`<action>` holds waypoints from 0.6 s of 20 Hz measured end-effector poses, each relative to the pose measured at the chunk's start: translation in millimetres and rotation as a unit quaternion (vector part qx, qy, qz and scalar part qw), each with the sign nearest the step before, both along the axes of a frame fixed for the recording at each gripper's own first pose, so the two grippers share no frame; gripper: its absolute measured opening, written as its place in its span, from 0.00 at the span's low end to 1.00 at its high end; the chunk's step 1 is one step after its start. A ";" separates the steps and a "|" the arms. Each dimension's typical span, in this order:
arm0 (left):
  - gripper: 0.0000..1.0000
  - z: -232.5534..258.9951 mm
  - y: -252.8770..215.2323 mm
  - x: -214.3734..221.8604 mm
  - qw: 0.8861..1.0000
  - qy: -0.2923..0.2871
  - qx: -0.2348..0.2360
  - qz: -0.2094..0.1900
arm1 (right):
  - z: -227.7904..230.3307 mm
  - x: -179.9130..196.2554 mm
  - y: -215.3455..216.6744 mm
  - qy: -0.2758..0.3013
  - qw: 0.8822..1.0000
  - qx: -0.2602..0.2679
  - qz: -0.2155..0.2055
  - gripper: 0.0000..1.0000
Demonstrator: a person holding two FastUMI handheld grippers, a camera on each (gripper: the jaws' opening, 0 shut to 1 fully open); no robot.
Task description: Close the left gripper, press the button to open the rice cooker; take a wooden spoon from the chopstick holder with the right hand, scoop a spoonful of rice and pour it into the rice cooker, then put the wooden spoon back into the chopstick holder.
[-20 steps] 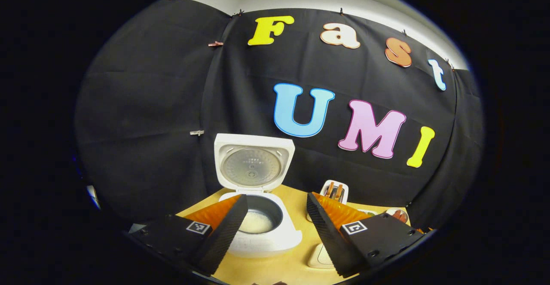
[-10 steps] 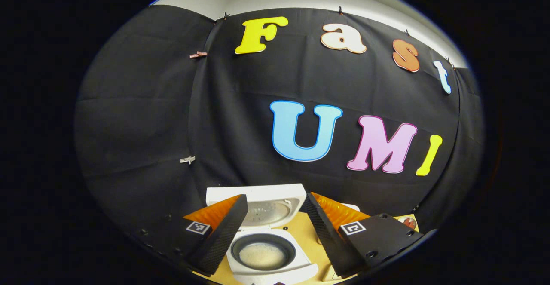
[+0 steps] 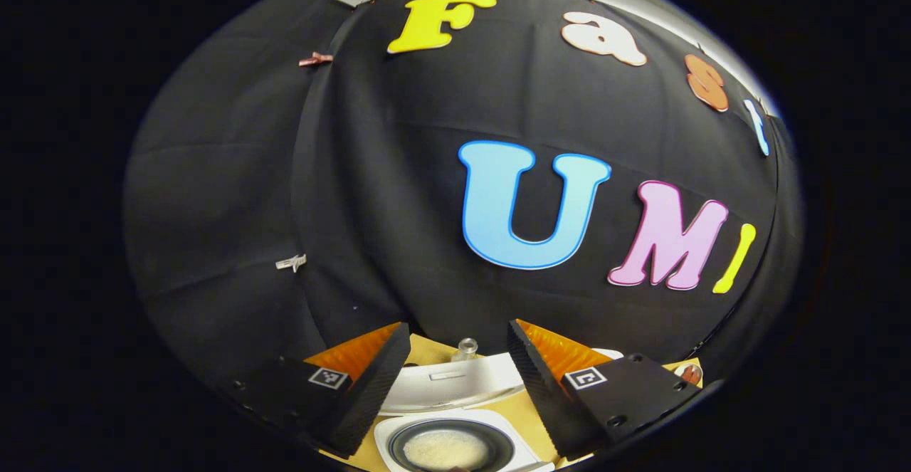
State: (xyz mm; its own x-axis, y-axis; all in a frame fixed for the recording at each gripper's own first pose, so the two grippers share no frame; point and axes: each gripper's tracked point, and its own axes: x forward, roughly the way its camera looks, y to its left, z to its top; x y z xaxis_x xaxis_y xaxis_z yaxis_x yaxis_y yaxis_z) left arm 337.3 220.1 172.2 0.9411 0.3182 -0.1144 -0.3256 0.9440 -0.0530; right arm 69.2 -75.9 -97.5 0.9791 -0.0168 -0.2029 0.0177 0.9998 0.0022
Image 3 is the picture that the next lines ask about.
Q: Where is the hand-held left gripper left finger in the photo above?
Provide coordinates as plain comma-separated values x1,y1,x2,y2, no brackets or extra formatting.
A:
228,321,412,458

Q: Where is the white rice cooker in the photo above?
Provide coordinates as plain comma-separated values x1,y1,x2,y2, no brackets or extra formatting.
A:
374,347,627,472

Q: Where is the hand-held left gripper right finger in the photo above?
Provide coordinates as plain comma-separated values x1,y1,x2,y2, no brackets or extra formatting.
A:
507,318,705,458

